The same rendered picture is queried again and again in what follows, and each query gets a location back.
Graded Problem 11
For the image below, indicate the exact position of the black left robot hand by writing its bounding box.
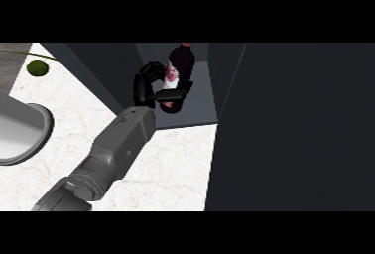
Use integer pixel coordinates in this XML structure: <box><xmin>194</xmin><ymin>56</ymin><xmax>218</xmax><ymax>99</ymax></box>
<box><xmin>133</xmin><ymin>60</ymin><xmax>195</xmax><ymax>110</ymax></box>

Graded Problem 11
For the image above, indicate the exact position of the dark grey cabinet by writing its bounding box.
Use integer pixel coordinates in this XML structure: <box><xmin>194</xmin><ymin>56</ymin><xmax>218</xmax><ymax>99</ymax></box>
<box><xmin>40</xmin><ymin>42</ymin><xmax>250</xmax><ymax>130</ymax></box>

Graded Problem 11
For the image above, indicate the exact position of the dark wine bottle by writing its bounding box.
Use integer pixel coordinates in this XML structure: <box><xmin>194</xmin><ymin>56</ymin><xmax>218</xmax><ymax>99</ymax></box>
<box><xmin>160</xmin><ymin>43</ymin><xmax>198</xmax><ymax>115</ymax></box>

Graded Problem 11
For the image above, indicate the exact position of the grey round sink basin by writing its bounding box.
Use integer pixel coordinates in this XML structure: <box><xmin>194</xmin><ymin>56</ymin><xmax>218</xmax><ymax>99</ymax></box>
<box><xmin>0</xmin><ymin>92</ymin><xmax>57</xmax><ymax>167</ymax></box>

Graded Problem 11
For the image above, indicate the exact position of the thin green curved stem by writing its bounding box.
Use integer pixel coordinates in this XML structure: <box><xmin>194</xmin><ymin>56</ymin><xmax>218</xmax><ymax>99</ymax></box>
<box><xmin>0</xmin><ymin>50</ymin><xmax>60</xmax><ymax>62</ymax></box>

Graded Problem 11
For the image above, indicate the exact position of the dark grey cabinet door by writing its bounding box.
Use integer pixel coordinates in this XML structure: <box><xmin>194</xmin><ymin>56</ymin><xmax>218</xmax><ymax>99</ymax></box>
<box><xmin>204</xmin><ymin>42</ymin><xmax>375</xmax><ymax>212</ymax></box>

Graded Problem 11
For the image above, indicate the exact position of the green lime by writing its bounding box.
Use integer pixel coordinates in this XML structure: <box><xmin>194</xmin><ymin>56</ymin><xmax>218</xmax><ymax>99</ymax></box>
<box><xmin>26</xmin><ymin>59</ymin><xmax>52</xmax><ymax>77</ymax></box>

